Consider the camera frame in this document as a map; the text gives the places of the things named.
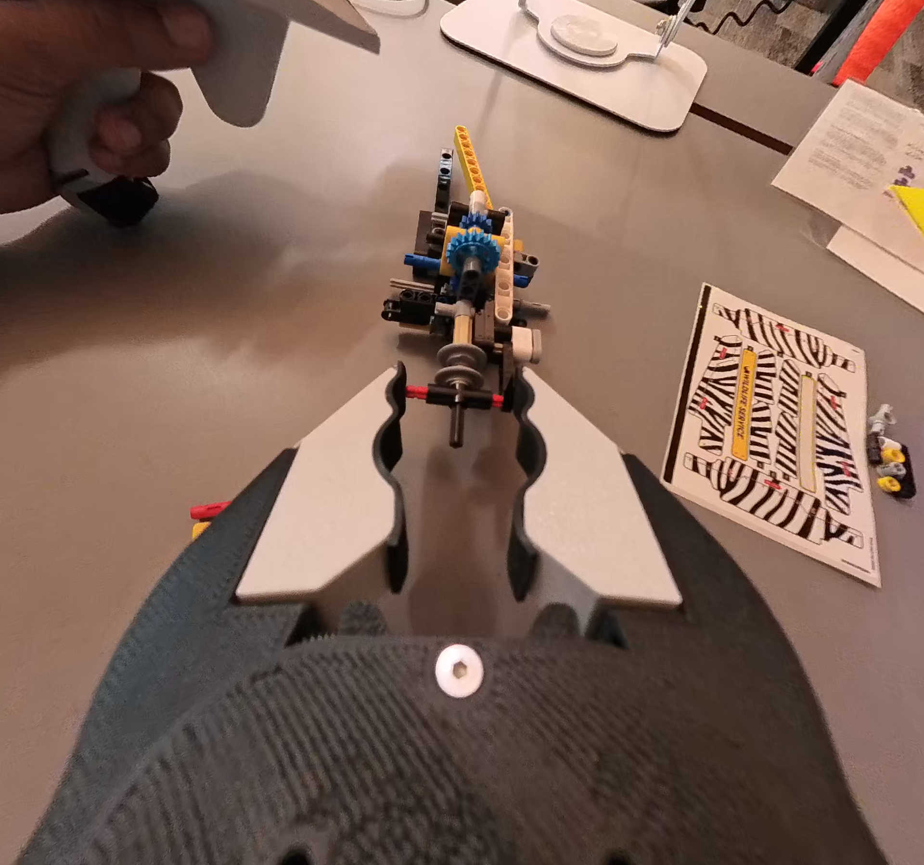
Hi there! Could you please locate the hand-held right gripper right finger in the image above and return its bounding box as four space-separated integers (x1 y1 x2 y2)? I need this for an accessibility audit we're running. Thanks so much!
507 367 683 613

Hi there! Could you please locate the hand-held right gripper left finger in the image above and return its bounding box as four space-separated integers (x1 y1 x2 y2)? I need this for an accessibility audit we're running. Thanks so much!
235 363 409 605

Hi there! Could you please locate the multicoloured lego model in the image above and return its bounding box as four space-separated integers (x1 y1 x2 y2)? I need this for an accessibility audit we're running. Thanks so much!
383 125 552 449

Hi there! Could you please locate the person's left hand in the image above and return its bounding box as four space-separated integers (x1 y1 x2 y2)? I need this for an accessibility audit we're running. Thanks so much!
0 0 214 216

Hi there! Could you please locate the zebra striped sticker sheet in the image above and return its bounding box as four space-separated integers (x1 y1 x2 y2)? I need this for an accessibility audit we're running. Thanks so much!
660 282 882 587

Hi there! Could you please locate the white book stand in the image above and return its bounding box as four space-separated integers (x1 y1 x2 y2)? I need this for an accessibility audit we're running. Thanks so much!
440 0 730 133

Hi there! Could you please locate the white printed paper sheet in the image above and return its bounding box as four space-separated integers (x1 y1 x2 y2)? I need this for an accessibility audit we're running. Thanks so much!
771 80 924 260
826 226 924 315

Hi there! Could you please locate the yellow flat piece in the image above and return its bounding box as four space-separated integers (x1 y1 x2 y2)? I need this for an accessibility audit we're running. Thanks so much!
886 183 924 235

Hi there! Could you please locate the orange object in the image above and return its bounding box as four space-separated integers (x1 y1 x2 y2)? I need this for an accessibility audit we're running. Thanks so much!
834 0 924 88

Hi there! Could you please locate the black coiled cable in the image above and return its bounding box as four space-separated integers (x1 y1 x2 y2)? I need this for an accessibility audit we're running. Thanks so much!
711 0 798 39

